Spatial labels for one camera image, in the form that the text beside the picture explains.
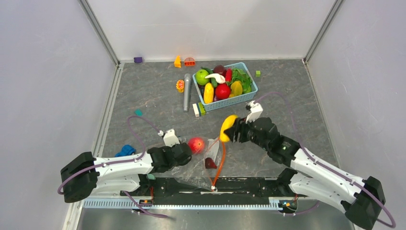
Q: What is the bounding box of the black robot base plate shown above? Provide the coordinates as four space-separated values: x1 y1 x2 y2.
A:
129 170 296 206

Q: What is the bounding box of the white green toy block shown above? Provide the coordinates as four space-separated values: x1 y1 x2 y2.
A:
192 102 206 117

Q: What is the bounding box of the red toy tomato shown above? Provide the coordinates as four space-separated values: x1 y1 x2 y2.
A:
215 83 231 100

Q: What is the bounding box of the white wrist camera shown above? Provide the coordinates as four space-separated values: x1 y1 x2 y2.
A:
245 101 263 123
158 129 180 147

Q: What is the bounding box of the clear zip top bag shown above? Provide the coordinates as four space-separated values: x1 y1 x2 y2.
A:
171 137 226 192

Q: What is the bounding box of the yellow toy mango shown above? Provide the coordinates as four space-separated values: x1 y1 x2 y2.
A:
219 115 238 142

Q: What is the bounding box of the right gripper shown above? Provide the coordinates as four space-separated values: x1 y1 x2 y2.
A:
224 114 270 151

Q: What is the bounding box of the orange slice toy block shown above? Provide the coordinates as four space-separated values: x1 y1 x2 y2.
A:
176 80 184 93

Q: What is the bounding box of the green toy cucumber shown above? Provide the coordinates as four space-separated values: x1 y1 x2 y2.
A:
201 67 218 88

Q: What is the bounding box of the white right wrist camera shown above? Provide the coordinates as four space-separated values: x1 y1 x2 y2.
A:
245 101 263 123

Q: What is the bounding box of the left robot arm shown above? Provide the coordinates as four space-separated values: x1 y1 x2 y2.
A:
57 143 192 203

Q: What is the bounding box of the purple toy block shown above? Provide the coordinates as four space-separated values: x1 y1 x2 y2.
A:
133 57 144 64

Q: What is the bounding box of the yellow toy corn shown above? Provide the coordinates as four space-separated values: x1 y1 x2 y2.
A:
203 83 214 104

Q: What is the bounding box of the red toy chili pepper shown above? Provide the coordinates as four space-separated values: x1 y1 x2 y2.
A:
225 68 232 82

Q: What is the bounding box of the green toy lettuce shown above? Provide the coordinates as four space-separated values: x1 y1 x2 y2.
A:
229 69 252 94

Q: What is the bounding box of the light blue plastic basket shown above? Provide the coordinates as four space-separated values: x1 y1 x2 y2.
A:
192 62 258 112

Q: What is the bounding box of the red toy apple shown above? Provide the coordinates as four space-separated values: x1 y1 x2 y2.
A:
188 137 205 154

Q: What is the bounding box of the yellow-green toy fruit slice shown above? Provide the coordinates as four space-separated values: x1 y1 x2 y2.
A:
229 80 243 97

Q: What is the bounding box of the silver toy microphone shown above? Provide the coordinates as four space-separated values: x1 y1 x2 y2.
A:
183 73 192 113

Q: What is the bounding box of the blue toy car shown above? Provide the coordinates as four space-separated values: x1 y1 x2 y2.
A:
115 145 136 157

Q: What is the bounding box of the dark red toy peach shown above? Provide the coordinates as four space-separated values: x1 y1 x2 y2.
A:
213 65 227 77

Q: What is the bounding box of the white toy garlic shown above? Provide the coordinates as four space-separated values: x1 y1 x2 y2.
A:
205 73 226 84

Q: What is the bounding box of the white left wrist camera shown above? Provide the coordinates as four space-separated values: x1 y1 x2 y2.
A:
158 129 180 147

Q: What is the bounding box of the teal toy block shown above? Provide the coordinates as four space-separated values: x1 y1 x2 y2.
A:
135 109 143 116

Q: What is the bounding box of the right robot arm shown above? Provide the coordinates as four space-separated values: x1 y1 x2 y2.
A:
220 115 385 230

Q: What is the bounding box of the green toy apple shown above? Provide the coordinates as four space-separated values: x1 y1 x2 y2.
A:
195 69 210 86

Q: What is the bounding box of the red semicircle toy block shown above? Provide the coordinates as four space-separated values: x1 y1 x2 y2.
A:
184 57 196 67

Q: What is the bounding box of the white slotted cable duct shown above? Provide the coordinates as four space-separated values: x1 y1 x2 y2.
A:
83 197 282 211

